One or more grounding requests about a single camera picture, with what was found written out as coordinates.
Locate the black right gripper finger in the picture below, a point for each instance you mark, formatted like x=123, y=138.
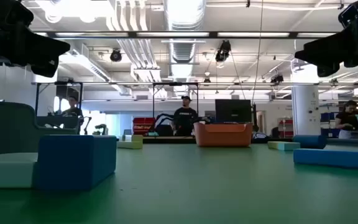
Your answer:
x=323, y=71
x=325, y=49

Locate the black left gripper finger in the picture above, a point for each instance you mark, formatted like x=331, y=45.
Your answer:
x=48, y=49
x=47, y=69

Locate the blue foam block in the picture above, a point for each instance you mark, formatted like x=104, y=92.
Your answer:
x=309, y=141
x=73, y=161
x=334, y=158

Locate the yellow-green small block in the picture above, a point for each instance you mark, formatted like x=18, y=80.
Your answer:
x=283, y=146

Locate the yellow foam block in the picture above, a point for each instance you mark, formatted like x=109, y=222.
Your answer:
x=135, y=145

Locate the black background robot arm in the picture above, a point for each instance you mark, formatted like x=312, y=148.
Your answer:
x=163, y=119

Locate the small background robot arm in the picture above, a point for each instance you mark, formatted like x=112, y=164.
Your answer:
x=100, y=129

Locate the white round pillar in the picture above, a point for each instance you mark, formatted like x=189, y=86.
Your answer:
x=304, y=105

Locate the black ceiling spotlight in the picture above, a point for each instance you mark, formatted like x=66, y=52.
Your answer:
x=116, y=56
x=277, y=79

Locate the blue storage bins shelf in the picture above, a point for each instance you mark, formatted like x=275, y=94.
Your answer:
x=328, y=117

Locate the person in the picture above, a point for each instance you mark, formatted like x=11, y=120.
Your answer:
x=346, y=119
x=72, y=110
x=184, y=119

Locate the grey plastic bin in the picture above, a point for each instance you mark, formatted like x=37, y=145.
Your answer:
x=8, y=127

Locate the black computer monitor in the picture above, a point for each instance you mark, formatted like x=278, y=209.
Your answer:
x=233, y=111

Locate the red storage bins stack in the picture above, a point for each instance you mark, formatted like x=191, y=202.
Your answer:
x=143, y=124

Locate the black overhead light bar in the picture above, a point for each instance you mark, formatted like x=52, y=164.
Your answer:
x=213, y=34

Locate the orange plastic bin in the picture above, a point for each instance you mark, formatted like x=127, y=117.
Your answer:
x=222, y=135

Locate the black metal frame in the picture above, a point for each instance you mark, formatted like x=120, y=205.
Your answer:
x=57, y=83
x=175, y=84

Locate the black hanging camera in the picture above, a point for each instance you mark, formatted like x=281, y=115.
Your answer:
x=224, y=49

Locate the silver ceiling duct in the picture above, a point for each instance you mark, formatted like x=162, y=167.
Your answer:
x=183, y=18

